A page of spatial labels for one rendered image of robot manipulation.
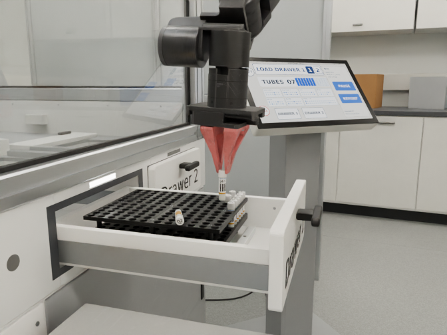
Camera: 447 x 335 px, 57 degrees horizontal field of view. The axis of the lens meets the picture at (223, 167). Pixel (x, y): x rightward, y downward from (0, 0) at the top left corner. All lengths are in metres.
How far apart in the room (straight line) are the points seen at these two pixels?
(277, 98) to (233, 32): 0.90
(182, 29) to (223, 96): 0.11
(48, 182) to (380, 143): 3.12
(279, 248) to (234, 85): 0.23
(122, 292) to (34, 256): 0.28
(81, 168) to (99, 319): 0.23
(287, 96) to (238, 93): 0.91
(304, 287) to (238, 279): 1.22
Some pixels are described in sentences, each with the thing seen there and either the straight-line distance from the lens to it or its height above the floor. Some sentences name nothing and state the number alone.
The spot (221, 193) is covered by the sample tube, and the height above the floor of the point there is 0.94.
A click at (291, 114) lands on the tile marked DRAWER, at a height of 1.00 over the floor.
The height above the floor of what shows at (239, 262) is 0.87.
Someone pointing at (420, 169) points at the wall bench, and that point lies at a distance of 3.58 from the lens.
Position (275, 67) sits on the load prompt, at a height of 1.16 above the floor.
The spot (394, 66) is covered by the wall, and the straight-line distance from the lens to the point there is 4.23.
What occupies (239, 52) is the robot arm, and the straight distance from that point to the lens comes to 0.58.
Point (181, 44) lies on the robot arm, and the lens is 0.60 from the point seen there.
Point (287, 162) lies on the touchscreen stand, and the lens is 1.55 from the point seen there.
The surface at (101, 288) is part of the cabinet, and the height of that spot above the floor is 0.74.
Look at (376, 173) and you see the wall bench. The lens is 3.59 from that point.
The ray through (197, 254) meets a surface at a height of 0.88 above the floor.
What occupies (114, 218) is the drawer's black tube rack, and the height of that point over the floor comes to 0.90.
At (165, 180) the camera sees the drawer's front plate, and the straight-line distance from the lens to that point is 0.95.
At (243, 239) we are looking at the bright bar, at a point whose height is 0.85.
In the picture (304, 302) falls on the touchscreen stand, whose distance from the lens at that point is 1.81.
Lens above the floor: 1.10
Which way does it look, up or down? 11 degrees down
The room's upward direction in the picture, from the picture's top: straight up
